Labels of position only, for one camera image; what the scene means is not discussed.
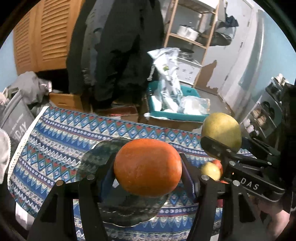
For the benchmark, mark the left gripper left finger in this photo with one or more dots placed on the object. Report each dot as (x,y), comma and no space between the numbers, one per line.
(55,219)

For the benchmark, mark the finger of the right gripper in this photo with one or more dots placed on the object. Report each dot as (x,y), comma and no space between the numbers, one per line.
(258,148)
(214,148)

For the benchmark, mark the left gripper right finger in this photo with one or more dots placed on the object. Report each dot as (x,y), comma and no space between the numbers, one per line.
(240,220)

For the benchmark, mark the red apple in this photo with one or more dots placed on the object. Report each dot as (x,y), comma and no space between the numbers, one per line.
(218,164)

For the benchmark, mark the large orange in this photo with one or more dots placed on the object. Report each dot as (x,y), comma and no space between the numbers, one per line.
(148,167)

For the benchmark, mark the person's right hand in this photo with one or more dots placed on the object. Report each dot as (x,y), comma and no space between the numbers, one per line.
(279,217)

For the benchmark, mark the grey shoe rack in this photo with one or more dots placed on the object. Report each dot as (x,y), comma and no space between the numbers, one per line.
(263,120)

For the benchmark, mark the clear plastic bag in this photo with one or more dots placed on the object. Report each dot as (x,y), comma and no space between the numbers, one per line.
(193,105)

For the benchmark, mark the dark glass plate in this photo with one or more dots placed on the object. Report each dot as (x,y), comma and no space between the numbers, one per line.
(120,185)

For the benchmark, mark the teal plastic bin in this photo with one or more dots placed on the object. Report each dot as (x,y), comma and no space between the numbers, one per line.
(173,116)

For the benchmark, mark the white printed bag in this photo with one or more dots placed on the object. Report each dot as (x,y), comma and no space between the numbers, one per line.
(168,93)

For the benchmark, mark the blue patterned tablecloth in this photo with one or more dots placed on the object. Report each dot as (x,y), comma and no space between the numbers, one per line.
(67,145)

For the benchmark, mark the white patterned storage box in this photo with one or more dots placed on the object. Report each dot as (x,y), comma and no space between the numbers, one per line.
(187,71)

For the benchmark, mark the brown cardboard box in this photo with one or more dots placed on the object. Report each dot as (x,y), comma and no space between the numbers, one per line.
(174,124)

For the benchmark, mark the white towel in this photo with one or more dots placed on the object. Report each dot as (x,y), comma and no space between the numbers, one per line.
(5,153)

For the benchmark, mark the steel pot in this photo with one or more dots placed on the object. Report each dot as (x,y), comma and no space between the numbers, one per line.
(186,54)

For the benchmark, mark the grey tote bag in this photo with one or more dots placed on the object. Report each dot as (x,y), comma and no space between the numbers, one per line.
(16,118)

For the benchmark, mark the wooden drawer box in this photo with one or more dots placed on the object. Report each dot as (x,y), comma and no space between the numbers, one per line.
(66,101)

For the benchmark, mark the dark hanging umbrella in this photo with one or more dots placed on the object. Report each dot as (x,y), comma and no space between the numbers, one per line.
(230,22)

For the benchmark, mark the wooden shelf unit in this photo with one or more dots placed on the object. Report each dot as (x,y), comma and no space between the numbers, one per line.
(193,23)

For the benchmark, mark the grey crumpled clothing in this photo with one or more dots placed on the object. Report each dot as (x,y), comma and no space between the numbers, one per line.
(35,91)

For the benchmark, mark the black hanging coat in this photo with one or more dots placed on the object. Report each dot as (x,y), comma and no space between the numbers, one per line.
(109,59)

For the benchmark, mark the wooden louvered closet door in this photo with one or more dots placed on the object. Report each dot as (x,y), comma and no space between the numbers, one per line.
(42,37)

